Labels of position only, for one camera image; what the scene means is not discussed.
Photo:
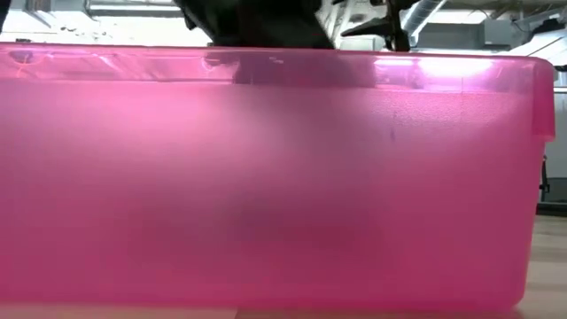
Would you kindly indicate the silver ventilation duct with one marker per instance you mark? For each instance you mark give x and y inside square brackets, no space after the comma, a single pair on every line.
[421,15]

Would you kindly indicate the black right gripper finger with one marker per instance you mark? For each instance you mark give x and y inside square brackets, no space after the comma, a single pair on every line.
[367,27]

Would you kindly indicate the grey ventilation unit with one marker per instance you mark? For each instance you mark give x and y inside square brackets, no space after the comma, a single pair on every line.
[460,35]

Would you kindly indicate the red translucent plastic bin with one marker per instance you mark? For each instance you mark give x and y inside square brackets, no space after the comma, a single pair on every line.
[266,199]

